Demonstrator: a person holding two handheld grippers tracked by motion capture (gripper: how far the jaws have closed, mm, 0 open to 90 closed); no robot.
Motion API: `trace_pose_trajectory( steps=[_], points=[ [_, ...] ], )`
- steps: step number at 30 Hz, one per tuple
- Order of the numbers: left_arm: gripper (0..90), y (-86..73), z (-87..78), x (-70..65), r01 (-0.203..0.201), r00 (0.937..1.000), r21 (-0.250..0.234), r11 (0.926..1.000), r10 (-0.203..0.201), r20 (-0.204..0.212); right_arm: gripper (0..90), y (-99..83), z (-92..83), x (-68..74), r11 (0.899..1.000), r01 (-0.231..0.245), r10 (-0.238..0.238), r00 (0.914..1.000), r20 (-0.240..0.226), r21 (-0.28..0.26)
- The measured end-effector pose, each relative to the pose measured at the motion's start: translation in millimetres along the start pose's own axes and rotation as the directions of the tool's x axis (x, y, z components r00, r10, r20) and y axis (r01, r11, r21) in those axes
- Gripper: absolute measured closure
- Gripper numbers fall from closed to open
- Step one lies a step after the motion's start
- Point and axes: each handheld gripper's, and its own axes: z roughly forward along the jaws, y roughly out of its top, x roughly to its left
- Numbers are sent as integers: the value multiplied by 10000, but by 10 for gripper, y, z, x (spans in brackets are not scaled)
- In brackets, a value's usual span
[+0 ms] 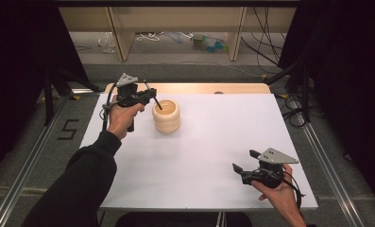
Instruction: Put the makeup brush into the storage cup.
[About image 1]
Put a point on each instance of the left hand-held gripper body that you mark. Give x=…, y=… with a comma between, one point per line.
x=128, y=94

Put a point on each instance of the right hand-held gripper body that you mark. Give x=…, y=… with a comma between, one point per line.
x=267, y=175

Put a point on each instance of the dark grey pen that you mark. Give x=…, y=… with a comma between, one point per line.
x=158, y=103

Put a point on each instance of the cream ribbed pen holder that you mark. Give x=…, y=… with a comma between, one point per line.
x=166, y=121

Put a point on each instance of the person's right hand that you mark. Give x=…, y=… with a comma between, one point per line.
x=281, y=197

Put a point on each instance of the person's left hand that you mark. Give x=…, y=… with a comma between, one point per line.
x=119, y=119

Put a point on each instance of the white table sheet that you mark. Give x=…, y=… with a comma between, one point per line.
x=207, y=151

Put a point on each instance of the wooden table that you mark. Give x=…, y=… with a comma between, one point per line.
x=191, y=88

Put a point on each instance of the clear plastic bag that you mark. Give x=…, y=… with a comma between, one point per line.
x=107, y=42

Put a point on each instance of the colourful plastic bag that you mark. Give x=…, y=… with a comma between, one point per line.
x=210, y=43

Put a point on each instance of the beige wooden shelf unit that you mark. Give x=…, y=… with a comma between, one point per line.
x=175, y=19

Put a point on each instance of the black metal stand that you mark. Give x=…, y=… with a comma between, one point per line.
x=49, y=94
x=304, y=91

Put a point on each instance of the black curtain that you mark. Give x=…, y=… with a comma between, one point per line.
x=18, y=63
x=349, y=78

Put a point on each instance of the aluminium floor rail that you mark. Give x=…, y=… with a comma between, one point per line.
x=330, y=170
x=24, y=176

